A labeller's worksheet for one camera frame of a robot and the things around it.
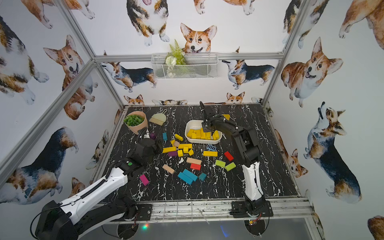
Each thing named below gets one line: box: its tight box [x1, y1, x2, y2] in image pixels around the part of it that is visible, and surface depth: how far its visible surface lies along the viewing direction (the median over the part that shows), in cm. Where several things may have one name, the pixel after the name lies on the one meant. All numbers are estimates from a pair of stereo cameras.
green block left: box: [215, 159, 226, 167], surface depth 91 cm
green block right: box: [225, 162, 237, 172], surface depth 90 cm
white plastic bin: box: [184, 120, 223, 145], surface depth 102 cm
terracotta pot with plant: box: [124, 111, 148, 135], surface depth 99 cm
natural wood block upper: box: [186, 157, 202, 166], surface depth 92 cm
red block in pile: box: [190, 163, 202, 171], surface depth 90 cm
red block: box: [223, 151, 234, 162], surface depth 94 cm
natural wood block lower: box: [162, 164, 175, 175], surface depth 89 cm
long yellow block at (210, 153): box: [203, 150, 218, 157], surface depth 95 cm
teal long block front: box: [177, 171, 193, 185], surface depth 86 cm
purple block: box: [168, 151, 178, 157], surface depth 95 cm
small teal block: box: [199, 172, 207, 181], surface depth 86 cm
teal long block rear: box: [182, 168, 198, 182], surface depth 87 cm
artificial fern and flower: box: [165, 39, 187, 67], surface depth 84 cm
